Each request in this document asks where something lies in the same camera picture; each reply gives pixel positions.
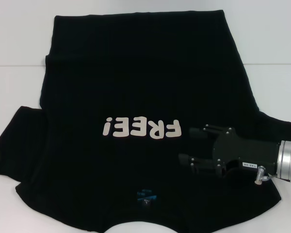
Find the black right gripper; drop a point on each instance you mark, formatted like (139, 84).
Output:
(249, 151)

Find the black shirt with FREE! print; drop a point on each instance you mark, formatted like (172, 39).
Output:
(135, 85)

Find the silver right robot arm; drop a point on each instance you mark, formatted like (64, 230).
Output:
(288, 160)

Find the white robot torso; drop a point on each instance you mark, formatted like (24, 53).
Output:
(135, 225)

